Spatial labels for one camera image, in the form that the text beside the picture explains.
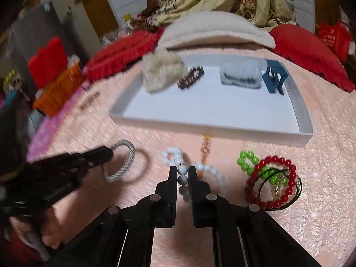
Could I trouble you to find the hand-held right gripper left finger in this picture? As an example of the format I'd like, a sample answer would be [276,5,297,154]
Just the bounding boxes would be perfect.
[48,166,178,267]

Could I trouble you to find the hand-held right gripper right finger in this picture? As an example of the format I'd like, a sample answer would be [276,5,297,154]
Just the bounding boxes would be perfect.
[188,166,321,267]

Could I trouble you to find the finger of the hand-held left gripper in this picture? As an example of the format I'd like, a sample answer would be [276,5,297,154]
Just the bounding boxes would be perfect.
[81,146,114,170]

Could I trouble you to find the white bead bracelet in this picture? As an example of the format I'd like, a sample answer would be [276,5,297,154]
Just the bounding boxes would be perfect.
[160,146,226,202]

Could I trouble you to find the grey braided bangle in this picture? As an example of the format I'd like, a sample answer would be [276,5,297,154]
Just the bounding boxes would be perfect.
[103,140,136,182]

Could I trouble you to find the white shallow tray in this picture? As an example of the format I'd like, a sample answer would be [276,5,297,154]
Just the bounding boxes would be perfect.
[109,54,314,148]

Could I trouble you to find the person's left hand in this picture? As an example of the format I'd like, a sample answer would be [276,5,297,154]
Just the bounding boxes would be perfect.
[8,208,63,250]

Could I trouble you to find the purple patterned mat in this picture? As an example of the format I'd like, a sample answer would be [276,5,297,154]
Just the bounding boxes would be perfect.
[27,86,87,163]

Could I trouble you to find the brown hair pin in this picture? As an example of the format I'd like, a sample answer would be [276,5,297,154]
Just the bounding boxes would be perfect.
[79,91,100,110]

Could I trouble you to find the orange plastic basket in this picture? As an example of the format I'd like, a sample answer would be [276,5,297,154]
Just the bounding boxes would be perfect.
[32,61,84,117]

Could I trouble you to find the red ruffled pillow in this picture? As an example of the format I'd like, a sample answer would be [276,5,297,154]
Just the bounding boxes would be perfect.
[83,30,164,83]

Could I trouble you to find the beige fluffy scrunchie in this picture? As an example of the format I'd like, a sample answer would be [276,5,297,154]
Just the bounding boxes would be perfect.
[142,47,188,94]

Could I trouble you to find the red plastic stool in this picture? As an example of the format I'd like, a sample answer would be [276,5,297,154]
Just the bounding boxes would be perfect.
[27,37,69,90]

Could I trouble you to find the light blue fluffy scrunchie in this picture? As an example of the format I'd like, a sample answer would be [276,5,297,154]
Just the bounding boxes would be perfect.
[219,60,263,90]

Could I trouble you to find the blue hair claw clip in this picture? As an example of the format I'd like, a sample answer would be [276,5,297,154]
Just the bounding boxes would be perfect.
[262,58,290,96]

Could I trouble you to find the grey cabinet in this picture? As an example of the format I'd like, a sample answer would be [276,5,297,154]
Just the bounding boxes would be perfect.
[10,3,65,71]

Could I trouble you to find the beige folded blanket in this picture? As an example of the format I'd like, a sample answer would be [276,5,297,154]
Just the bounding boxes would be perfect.
[156,11,276,52]

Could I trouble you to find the red smooth pillow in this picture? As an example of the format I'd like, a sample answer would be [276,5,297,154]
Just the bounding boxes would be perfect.
[268,24,356,93]

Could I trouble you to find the red bag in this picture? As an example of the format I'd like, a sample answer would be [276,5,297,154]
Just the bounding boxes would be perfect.
[316,19,352,63]

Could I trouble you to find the green bead bracelet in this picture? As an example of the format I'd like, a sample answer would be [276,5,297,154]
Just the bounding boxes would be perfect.
[237,151,287,185]

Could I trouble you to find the yellow bead bracelet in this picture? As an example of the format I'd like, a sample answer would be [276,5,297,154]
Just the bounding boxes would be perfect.
[270,172,286,198]

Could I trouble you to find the red bead bracelet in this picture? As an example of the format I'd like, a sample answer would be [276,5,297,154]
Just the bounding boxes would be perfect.
[244,156,298,211]

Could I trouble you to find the black hair tie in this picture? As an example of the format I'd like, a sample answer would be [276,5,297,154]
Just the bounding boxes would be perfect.
[256,169,303,208]

